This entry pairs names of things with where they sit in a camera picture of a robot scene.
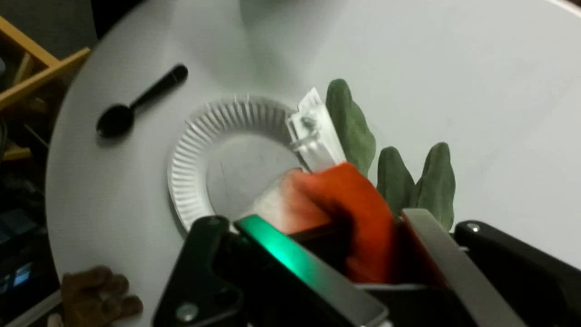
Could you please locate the brown plush toy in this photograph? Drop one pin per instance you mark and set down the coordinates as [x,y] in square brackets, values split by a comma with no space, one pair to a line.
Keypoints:
[96,296]

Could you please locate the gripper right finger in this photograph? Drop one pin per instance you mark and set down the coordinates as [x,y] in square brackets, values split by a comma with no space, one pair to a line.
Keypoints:
[477,296]

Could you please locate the black plastic spoon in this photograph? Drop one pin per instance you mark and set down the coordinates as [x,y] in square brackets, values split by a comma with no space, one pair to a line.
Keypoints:
[118,118]

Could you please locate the white paper plate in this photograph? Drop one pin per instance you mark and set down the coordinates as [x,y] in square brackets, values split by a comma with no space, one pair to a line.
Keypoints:
[227,153]

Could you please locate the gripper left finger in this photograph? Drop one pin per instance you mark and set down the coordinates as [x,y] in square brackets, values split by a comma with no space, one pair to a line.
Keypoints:
[330,293]

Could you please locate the wooden chair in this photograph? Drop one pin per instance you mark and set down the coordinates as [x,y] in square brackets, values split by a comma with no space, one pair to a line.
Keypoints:
[31,93]

